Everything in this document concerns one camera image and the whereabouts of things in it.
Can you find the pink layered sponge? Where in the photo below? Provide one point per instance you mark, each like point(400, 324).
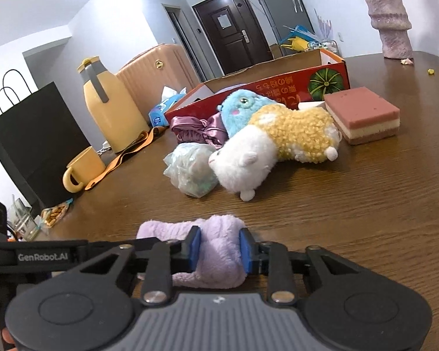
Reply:
point(362, 115)

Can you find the yellow thermos jug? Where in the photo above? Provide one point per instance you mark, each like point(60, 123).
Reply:
point(111, 105)

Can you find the yellow ceramic mug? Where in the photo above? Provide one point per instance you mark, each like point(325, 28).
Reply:
point(85, 167)

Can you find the pink ribbed suitcase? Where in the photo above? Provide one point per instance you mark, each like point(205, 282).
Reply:
point(147, 74)

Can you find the black paper shopping bag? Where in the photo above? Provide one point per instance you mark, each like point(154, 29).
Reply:
point(38, 138)

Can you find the blue plush toy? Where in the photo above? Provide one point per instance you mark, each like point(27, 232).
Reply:
point(238, 107)

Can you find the wire storage rack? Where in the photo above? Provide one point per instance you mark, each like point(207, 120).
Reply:
point(330, 45)

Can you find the orange strap band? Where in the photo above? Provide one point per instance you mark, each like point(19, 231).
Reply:
point(144, 140)

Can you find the blue tissue pack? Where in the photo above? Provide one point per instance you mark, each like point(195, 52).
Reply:
point(169, 98)

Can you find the yellow watering can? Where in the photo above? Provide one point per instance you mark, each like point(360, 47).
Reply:
point(296, 44)

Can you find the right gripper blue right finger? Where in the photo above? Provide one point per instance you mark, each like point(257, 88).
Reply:
point(249, 252)

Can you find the white yellow plush alpaca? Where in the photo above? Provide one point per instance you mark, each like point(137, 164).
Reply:
point(274, 134)

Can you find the purple satin scrunchie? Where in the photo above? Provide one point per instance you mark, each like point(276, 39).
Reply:
point(189, 129)

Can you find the red orange cardboard box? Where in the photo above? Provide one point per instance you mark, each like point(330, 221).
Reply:
point(289, 80)

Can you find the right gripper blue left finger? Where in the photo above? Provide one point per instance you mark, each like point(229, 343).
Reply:
point(190, 250)

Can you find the lilac fluffy headband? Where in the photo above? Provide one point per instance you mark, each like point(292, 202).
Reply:
point(220, 265)

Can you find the fallen pink petal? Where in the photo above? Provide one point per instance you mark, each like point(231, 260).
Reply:
point(407, 62)

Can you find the iridescent mesh bath pouf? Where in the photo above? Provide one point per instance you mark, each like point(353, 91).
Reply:
point(188, 169)

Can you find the grey refrigerator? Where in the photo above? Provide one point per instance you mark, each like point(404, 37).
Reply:
point(285, 15)

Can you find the bag of nuts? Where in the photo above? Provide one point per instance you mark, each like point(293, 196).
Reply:
point(51, 216)

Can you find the purple textured vase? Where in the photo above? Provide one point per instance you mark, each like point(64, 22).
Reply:
point(390, 19)

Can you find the dark brown entrance door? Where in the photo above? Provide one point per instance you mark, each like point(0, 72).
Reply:
point(234, 33)

